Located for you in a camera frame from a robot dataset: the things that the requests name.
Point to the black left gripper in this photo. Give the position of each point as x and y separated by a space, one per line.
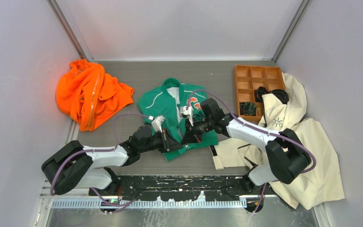
168 144

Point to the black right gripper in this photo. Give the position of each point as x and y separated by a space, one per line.
192 135

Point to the green varsity jacket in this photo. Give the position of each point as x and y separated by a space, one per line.
167 100

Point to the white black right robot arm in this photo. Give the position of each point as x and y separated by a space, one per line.
286 155

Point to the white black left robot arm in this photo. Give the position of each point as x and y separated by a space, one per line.
76 166

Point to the orange jacket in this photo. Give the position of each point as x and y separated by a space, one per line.
90 96

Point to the dark patterned rolled cloth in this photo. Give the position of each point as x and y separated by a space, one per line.
248 108

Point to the orange compartment tray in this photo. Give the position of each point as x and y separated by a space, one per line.
247 80

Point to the black coiled item in tray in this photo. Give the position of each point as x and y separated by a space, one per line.
282 95

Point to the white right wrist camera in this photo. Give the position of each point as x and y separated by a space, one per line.
186 111

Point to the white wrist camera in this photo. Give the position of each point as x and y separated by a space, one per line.
186 111
157 123

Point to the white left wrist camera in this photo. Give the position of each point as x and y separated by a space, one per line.
157 123

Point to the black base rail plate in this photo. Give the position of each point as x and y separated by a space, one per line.
183 187

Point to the aluminium slotted rail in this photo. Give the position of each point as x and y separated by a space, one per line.
158 204

